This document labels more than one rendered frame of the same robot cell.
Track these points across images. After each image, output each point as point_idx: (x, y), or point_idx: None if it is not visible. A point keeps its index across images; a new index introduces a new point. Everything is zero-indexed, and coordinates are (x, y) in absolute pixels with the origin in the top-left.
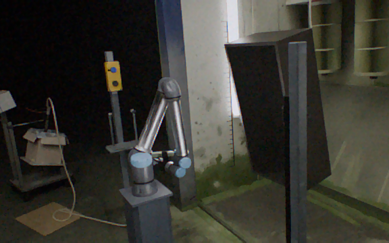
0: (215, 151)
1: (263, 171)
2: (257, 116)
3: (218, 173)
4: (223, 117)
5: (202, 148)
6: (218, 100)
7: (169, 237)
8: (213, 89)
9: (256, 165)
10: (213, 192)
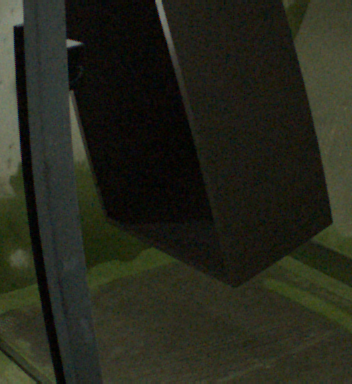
0: (9, 156)
1: (139, 218)
2: (119, 44)
3: (21, 224)
4: None
5: None
6: (18, 2)
7: None
8: None
9: (119, 200)
10: (9, 282)
